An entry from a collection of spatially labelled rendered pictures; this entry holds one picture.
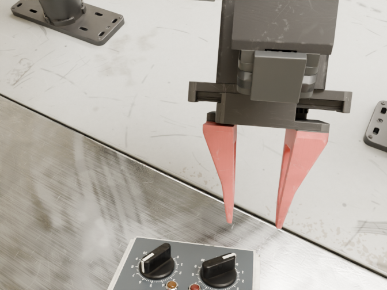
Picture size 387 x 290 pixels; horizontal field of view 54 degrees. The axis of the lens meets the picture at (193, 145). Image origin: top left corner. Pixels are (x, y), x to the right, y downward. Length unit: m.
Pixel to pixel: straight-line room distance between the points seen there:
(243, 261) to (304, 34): 0.25
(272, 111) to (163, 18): 0.44
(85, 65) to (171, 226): 0.30
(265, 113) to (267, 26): 0.08
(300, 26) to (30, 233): 0.38
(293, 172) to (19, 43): 0.53
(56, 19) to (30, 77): 0.11
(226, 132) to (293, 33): 0.09
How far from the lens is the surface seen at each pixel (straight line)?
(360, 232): 0.44
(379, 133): 0.50
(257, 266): 0.37
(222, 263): 0.34
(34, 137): 0.54
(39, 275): 0.45
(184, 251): 0.38
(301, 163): 0.25
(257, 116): 0.24
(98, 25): 0.65
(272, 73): 0.17
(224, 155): 0.25
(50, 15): 0.67
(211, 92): 0.25
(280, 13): 0.17
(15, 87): 0.62
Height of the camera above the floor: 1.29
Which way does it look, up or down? 56 degrees down
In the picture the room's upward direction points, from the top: 7 degrees counter-clockwise
